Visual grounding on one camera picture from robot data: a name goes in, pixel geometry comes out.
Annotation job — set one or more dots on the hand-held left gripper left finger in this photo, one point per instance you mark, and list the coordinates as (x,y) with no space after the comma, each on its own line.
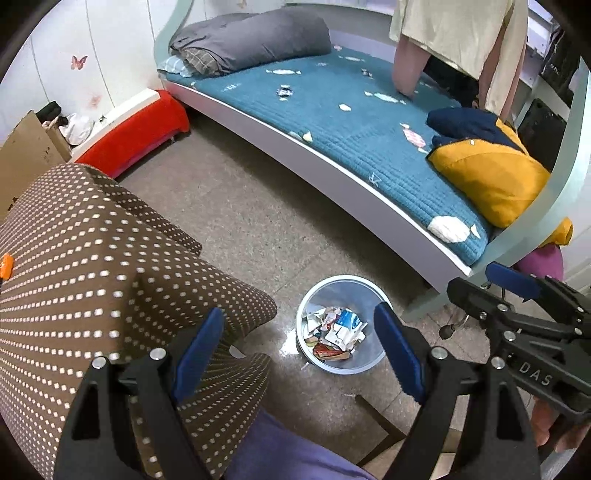
(198,350)

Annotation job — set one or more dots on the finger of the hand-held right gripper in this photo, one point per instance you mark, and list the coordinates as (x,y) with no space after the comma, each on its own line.
(471,295)
(515,279)

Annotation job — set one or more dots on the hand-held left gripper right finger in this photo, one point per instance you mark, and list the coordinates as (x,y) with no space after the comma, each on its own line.
(399,350)

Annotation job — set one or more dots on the white blue wrapper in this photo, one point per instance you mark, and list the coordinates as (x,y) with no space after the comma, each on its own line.
(346,323)

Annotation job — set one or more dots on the red snack packet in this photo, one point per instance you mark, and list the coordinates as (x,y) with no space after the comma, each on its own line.
(325,352)

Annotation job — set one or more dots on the light blue plastic bin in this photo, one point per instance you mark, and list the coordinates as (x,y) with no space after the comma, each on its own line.
(341,290)

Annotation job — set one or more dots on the person's right hand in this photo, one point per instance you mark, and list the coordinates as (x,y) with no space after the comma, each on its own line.
(545,422)

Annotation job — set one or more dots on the magenta stool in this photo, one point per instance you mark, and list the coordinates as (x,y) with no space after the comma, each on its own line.
(540,264)

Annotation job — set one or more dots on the wooden chair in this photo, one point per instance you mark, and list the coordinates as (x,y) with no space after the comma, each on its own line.
(383,422)

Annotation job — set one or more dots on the yellow navy jacket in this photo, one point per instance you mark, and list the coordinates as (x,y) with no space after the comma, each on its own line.
(494,184)

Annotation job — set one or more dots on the brown polka dot table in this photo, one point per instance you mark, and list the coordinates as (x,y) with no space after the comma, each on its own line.
(92,258)

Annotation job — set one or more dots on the black bag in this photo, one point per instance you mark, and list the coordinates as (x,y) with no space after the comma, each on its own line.
(540,129)

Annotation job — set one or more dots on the dark hanging clothes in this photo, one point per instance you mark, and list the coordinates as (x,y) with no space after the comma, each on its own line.
(452,85)

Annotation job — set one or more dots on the small orange wrapper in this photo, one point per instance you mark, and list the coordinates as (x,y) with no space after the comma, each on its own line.
(6,266)

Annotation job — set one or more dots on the black fuzzy coat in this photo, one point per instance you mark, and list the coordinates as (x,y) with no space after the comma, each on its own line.
(558,60)

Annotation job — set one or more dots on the red bench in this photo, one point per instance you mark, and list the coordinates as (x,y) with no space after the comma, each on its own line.
(138,134)

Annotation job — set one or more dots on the white plastic bag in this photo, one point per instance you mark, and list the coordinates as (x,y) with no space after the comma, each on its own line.
(76,129)

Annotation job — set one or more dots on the cardboard box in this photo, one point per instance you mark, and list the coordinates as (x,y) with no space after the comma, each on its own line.
(27,157)

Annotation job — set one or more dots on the cream sweater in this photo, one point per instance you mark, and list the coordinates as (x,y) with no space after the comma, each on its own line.
(452,27)

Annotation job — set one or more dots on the black clothes pile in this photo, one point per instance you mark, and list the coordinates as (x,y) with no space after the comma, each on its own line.
(48,113)

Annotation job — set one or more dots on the light blue plaid pillow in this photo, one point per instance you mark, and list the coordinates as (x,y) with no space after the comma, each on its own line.
(175,67)

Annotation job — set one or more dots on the pink butterfly sticker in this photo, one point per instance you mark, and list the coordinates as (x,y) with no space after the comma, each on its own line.
(78,62)

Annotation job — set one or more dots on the white wardrobe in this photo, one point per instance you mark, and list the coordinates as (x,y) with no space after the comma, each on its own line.
(115,46)

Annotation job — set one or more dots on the grey duvet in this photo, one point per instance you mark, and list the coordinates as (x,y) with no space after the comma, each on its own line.
(258,37)

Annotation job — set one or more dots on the mint bunk bed frame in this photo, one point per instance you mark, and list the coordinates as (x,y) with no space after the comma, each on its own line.
(323,161)

